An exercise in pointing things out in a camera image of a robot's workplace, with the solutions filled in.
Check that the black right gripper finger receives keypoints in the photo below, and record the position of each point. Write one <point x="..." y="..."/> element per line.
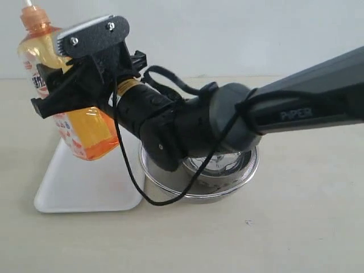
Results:
<point x="92" y="36"/>
<point x="83" y="85"/>

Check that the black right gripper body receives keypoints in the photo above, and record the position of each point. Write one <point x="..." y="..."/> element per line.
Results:
<point x="115" y="64"/>

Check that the orange pump soap bottle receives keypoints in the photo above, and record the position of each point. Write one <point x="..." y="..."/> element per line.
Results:
<point x="89" y="133"/>

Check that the steel mesh colander bowl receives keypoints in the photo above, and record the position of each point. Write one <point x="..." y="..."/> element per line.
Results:
<point x="173" y="183"/>

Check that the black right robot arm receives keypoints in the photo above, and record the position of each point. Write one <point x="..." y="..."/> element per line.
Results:
<point x="175" y="121"/>

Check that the white rectangular plastic tray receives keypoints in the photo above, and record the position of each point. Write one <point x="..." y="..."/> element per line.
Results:
<point x="73" y="185"/>

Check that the small stainless steel bowl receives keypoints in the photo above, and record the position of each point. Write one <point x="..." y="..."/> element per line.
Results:
<point x="224" y="168"/>

